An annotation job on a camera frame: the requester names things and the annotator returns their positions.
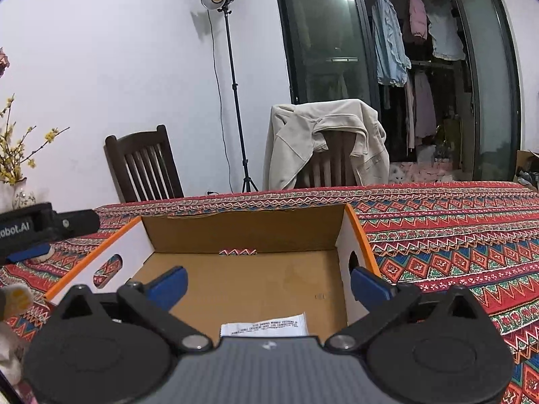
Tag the pink hanging jacket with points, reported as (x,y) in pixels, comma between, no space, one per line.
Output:
(418,19)

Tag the white printed packet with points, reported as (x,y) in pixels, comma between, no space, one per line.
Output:
(265,327)

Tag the white hanging top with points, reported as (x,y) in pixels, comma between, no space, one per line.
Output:
(446,33)

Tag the floral ceramic vase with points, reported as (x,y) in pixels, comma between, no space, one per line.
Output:
(23,195)

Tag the brown slatted chair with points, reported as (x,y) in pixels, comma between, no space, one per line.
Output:
(332,164)

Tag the beige jacket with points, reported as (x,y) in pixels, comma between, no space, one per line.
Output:
(290,143)

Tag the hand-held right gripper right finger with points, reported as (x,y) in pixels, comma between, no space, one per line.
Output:
(370,287)

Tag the white cat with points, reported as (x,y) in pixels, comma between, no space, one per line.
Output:
(396,174)

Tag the glass sliding door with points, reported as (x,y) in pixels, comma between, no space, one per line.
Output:
(320,50)

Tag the light blue hanging shirt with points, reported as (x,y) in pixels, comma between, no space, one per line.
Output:
(389,42)

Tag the studio light on stand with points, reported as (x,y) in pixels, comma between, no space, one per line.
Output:
(233,92)

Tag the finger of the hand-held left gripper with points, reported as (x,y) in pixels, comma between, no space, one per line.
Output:
(78,222)
(27,252)

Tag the dark wooden chair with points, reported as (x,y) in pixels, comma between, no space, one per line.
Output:
(145,164)

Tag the red patterned tablecloth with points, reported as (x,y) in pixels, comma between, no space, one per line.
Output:
(446,235)

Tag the pale pink hanging skirt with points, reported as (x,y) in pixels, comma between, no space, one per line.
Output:
(423,105)

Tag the open brown cardboard box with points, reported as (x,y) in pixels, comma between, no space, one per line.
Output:
(526,168)

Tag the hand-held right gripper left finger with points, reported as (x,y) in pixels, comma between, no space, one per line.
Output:
(170,284)

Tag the orange cardboard box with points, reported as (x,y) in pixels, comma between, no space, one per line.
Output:
(261,273)

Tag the yellow flower branches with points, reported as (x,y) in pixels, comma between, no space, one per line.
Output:
(12,151)

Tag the pink artificial roses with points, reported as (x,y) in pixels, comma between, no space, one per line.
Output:
(3,62)

